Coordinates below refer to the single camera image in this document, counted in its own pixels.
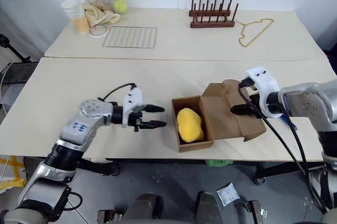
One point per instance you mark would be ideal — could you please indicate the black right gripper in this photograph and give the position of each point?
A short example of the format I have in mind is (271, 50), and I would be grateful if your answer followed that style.
(255, 104)

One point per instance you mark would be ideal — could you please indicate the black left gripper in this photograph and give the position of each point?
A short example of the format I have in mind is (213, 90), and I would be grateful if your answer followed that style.
(137, 120)

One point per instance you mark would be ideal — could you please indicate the brown cardboard box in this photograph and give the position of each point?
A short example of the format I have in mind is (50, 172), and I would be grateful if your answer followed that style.
(223, 126)

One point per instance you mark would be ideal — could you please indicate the blue box cutter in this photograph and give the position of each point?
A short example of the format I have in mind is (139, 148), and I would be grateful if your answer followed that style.
(284, 118)

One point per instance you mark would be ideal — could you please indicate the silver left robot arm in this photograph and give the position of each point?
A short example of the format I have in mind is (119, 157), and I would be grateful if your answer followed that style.
(87, 121)

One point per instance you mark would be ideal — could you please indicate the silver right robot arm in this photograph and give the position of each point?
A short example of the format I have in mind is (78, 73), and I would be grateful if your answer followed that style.
(302, 102)

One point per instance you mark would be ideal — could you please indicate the yellow soft item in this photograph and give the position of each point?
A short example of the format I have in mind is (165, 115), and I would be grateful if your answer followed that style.
(189, 126)

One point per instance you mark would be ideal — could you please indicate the green item under table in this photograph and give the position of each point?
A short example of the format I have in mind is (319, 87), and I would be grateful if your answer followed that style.
(217, 163)

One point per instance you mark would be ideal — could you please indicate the white tape roll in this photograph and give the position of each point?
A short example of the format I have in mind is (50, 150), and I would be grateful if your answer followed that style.
(92, 34)

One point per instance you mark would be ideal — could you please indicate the yellow floor marking tape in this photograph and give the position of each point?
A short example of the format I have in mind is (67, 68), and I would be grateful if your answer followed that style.
(11, 174)

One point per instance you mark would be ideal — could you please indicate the white printed packet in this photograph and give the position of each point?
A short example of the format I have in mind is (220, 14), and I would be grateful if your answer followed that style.
(227, 195)

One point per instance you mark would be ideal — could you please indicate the dark wooden peg rack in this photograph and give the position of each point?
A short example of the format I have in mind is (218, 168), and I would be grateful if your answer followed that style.
(210, 25)

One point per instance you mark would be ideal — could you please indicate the yellow-green tennis ball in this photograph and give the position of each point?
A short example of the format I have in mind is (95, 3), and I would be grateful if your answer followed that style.
(120, 5)

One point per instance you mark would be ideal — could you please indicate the beige crumpled cloth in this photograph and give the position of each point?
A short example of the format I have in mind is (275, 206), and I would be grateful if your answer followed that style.
(100, 13)

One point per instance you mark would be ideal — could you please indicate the tan paper cup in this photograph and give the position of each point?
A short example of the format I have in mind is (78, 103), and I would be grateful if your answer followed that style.
(81, 25)

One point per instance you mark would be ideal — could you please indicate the stack of plastic cups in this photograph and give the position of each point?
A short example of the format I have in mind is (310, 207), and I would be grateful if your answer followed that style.
(71, 8)

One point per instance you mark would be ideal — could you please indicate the black tripod stand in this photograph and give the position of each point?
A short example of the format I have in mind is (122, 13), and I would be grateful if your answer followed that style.
(13, 51)

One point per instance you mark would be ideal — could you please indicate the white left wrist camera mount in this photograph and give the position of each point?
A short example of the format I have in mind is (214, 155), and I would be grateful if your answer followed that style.
(131, 100)

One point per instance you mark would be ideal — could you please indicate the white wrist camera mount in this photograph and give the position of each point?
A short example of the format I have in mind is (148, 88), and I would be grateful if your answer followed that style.
(263, 79)
(131, 100)

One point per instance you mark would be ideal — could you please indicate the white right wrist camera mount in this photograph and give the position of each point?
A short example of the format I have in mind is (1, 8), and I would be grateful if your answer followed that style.
(263, 79)

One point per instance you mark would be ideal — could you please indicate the dark metal foot bracket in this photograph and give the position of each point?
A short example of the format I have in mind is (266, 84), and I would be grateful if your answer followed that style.
(109, 217)
(254, 212)

